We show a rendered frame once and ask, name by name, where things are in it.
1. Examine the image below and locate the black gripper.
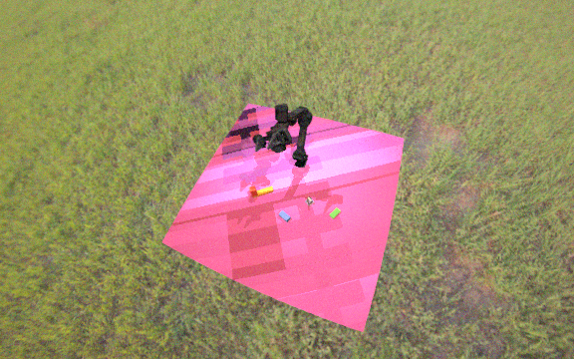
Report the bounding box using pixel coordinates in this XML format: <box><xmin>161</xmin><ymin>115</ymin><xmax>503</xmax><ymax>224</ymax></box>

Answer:
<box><xmin>251</xmin><ymin>125</ymin><xmax>292</xmax><ymax>152</ymax></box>

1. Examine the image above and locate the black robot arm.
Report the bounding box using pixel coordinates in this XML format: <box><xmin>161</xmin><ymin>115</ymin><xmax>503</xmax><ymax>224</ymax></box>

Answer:
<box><xmin>271</xmin><ymin>104</ymin><xmax>312</xmax><ymax>168</ymax></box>

